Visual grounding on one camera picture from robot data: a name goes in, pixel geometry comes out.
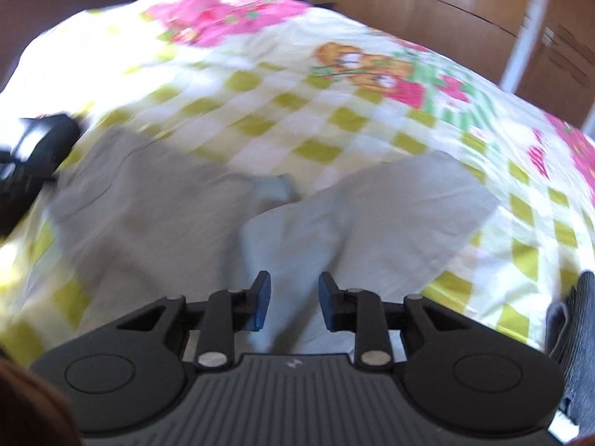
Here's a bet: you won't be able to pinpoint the checkered floral bed sheet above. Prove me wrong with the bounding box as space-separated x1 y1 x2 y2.
1 0 594 348

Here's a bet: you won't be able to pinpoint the brown wooden wardrobe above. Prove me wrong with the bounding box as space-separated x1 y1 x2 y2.
316 0 530 83

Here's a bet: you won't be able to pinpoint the light grey pants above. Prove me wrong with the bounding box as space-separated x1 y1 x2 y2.
47 129 499 353

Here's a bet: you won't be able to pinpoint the brown wooden door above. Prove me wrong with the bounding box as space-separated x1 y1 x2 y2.
516 0 595 129

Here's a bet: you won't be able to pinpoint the grey knitted garment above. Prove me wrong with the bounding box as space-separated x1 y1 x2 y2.
544 271 594 438

